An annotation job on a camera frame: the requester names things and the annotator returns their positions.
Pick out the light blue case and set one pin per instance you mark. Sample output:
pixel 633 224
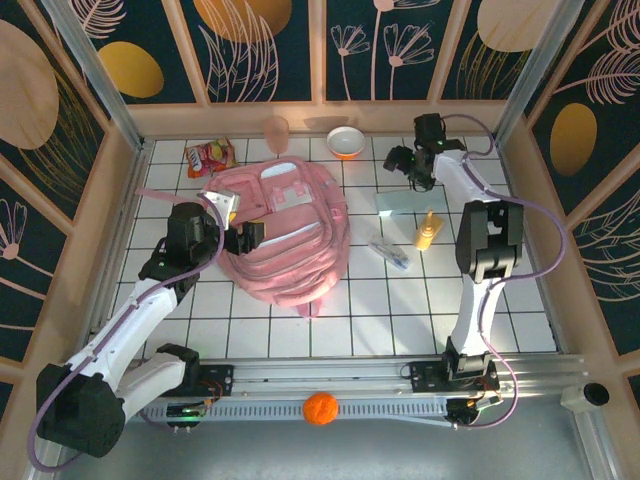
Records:
pixel 405 204

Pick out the pink backpack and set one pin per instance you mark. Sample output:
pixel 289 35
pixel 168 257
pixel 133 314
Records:
pixel 295 235

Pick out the yellow glue bottle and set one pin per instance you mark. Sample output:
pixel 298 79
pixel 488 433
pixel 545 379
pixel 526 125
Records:
pixel 426 235

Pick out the clear pen pouch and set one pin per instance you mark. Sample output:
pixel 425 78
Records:
pixel 390 252

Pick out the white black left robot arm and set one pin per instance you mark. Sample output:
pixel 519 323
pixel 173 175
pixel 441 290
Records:
pixel 120 330

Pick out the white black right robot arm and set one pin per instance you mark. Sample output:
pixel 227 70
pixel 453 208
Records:
pixel 490 235

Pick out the white orange bowl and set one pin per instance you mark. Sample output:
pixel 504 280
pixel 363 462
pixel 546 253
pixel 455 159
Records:
pixel 345 141

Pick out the red snack packet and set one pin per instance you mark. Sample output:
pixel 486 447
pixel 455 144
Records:
pixel 212 157

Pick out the pink plastic cup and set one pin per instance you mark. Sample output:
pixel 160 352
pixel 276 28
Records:
pixel 276 134

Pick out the orange ball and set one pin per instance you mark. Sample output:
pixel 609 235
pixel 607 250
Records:
pixel 320 409

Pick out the black electronics board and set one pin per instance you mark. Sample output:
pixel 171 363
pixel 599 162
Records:
pixel 470 410
pixel 186 414

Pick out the white block black knob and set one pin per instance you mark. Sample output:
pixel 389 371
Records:
pixel 595 395

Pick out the aluminium side rail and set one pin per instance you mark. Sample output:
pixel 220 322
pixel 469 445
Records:
pixel 515 175

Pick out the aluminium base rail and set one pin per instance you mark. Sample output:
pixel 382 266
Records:
pixel 325 375

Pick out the aluminium corner post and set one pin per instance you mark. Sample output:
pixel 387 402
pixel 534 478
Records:
pixel 91 65
pixel 537 65

